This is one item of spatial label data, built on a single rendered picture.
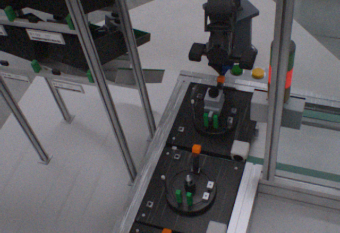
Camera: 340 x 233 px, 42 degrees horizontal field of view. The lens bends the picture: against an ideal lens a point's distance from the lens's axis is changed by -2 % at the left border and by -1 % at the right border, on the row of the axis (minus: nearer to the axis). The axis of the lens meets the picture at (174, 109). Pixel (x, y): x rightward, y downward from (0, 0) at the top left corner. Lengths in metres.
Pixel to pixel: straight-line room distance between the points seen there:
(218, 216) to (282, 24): 0.56
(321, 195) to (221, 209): 0.27
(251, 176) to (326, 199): 0.21
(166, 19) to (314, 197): 0.97
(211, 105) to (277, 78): 0.37
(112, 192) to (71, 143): 0.25
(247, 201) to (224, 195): 0.06
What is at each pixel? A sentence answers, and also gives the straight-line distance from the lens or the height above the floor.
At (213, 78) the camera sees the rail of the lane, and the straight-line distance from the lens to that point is 1.48.
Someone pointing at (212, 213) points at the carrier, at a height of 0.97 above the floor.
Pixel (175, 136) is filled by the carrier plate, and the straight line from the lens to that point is 1.33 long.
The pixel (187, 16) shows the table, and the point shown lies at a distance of 1.88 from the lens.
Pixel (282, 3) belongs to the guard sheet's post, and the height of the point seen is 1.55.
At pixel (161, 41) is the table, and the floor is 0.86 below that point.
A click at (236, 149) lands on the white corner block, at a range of 1.27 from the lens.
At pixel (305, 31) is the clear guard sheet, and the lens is 0.85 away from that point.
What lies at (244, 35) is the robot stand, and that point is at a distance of 1.60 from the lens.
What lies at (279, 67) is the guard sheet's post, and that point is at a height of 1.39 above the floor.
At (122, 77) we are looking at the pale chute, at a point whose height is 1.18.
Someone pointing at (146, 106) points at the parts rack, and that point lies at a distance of 1.33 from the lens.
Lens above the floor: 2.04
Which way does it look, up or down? 50 degrees down
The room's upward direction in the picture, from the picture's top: 10 degrees counter-clockwise
